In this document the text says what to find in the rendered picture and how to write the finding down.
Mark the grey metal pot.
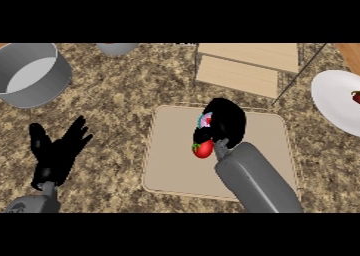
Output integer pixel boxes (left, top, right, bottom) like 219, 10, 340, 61
0, 43, 74, 109

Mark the white plate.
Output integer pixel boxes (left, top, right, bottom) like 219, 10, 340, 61
310, 69, 360, 139

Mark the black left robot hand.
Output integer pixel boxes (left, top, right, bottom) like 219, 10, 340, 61
28, 115, 95, 192

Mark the beige square tray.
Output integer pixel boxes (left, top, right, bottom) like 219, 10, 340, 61
140, 104, 301, 202

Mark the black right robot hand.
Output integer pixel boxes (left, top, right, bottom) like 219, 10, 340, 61
192, 97, 248, 155

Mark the red tomato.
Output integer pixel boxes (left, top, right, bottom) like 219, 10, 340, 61
191, 139, 216, 159

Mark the pink frosted cupcake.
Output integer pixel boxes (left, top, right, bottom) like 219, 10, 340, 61
196, 111, 216, 129

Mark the small grey bowl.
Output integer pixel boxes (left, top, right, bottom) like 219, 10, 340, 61
95, 43, 140, 56

